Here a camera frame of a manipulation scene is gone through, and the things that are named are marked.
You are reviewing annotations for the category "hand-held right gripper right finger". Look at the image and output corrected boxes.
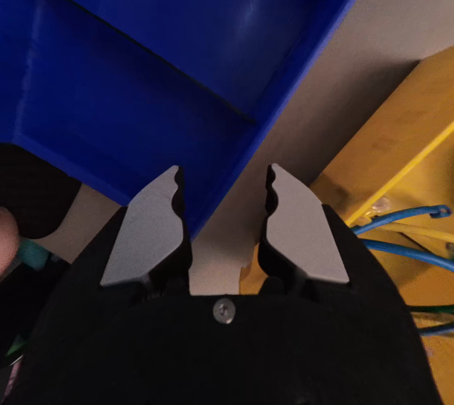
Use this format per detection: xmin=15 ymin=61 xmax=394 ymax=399
xmin=257 ymin=163 xmax=350 ymax=294

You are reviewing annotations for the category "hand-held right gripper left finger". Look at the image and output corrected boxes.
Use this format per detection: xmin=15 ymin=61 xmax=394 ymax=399
xmin=99 ymin=165 xmax=194 ymax=294

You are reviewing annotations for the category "blue ethernet cable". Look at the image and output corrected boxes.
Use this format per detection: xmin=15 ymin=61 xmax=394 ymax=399
xmin=351 ymin=204 xmax=454 ymax=337

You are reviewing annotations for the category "yellow ethernet cable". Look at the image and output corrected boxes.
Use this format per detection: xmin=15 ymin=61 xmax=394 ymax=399
xmin=362 ymin=222 xmax=454 ymax=240

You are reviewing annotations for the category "yellow plastic bin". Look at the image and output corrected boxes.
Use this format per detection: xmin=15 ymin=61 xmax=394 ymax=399
xmin=239 ymin=47 xmax=454 ymax=405

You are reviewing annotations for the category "green ethernet cable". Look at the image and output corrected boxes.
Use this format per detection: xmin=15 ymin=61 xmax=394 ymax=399
xmin=411 ymin=304 xmax=454 ymax=316

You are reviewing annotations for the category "blue plastic bin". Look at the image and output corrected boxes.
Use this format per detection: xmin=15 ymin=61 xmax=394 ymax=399
xmin=0 ymin=0 xmax=391 ymax=239

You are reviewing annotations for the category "person's left forearm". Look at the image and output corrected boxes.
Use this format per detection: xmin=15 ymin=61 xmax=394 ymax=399
xmin=0 ymin=206 xmax=21 ymax=279

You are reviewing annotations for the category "colourful printed cloth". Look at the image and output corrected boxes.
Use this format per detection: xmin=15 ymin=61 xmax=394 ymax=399
xmin=0 ymin=238 xmax=54 ymax=402

